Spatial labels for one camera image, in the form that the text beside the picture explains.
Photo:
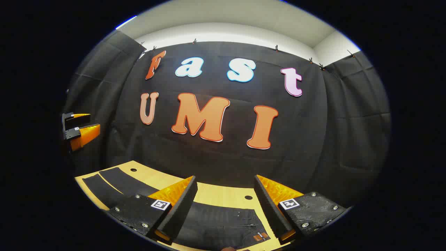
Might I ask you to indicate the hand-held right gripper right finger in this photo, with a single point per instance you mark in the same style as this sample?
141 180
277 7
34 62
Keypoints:
270 209

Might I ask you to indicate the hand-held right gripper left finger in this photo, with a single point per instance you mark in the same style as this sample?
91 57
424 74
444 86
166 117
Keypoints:
179 212

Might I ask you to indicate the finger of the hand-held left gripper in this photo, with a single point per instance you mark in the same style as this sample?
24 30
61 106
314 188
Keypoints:
85 134
71 118

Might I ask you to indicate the black jeans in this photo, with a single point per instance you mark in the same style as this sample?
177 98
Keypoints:
216 226

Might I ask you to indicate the black backdrop cloth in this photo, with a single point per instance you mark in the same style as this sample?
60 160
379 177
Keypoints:
313 139

